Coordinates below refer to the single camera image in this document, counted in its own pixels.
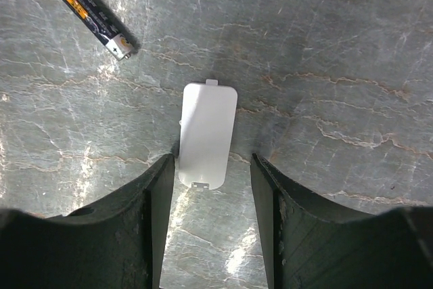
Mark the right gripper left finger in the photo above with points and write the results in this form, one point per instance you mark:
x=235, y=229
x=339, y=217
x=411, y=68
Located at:
x=117, y=241

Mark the white battery cover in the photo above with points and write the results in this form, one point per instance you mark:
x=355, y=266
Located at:
x=207, y=122

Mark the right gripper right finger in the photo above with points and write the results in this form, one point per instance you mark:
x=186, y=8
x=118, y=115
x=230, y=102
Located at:
x=309, y=241

